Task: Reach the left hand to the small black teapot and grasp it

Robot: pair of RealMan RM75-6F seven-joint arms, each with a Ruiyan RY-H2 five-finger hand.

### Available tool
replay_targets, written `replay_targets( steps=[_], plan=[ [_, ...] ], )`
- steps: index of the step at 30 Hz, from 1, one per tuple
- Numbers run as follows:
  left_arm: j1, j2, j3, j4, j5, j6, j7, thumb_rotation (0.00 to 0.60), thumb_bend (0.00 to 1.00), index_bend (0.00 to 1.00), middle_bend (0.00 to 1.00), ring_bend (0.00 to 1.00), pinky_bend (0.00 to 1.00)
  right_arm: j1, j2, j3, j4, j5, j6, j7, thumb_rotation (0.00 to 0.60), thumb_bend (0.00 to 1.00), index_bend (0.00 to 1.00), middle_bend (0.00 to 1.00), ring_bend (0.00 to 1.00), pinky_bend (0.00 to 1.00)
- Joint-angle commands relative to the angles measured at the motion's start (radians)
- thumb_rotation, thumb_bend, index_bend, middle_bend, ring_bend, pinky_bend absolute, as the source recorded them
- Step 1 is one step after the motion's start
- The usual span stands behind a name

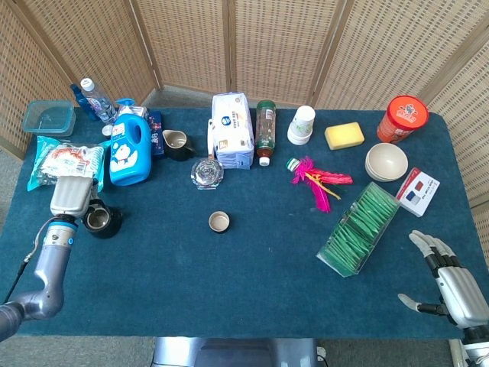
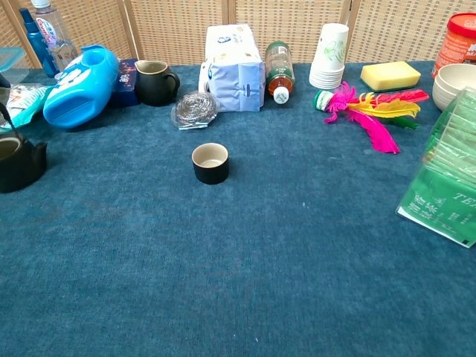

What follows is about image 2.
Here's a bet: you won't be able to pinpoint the black cast iron teapot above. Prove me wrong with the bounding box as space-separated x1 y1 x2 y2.
0 99 49 194

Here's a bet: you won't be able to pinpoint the black ceramic pitcher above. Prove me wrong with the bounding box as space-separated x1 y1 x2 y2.
133 59 181 108

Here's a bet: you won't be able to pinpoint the clear water bottle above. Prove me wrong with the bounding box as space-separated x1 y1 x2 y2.
30 0 80 74

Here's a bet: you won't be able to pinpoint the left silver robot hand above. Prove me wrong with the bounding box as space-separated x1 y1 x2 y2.
0 71 12 102

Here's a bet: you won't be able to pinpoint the pink yellow feather shuttlecock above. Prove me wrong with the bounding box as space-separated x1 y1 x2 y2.
312 81 430 155

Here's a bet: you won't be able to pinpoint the blue detergent bottle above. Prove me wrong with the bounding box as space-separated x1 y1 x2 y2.
42 44 120 131

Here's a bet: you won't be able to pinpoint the dark blue spray bottle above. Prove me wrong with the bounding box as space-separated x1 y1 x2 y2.
18 7 61 79

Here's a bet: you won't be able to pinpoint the dark blue table cloth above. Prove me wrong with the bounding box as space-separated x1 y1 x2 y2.
0 60 476 357

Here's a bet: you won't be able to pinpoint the stack of paper cups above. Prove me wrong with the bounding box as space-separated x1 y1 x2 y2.
308 22 350 91

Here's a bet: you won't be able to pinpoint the small black ceramic cup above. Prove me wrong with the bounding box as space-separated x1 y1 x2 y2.
190 142 231 186

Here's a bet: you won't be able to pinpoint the woven rattan folding screen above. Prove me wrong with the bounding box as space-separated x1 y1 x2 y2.
0 0 476 71

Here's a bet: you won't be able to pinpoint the packaged steel wool scrubber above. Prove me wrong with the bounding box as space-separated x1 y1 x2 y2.
170 91 222 132

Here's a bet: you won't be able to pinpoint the yellow sponge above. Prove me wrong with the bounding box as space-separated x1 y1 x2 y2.
359 60 422 94

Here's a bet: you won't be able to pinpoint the green tea packets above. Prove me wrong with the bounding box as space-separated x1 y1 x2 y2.
394 86 476 249

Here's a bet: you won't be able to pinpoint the white tissue pack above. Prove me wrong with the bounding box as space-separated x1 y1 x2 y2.
197 23 266 114

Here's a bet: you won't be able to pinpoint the orange cylindrical canister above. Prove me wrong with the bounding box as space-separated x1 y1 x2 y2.
431 11 476 80

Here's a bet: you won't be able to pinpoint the brown tea drink bottle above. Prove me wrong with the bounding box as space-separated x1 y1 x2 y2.
264 40 297 106

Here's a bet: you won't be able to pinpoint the clear plastic food container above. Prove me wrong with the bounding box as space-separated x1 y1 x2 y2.
0 45 30 85

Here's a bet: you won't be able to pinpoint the teal snack bag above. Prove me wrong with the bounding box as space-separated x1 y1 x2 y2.
0 83 54 132

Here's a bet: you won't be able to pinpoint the stack of beige bowls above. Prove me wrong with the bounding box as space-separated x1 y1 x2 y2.
431 63 476 112

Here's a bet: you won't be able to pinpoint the dark blue carton box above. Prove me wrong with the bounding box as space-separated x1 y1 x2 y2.
109 58 140 109

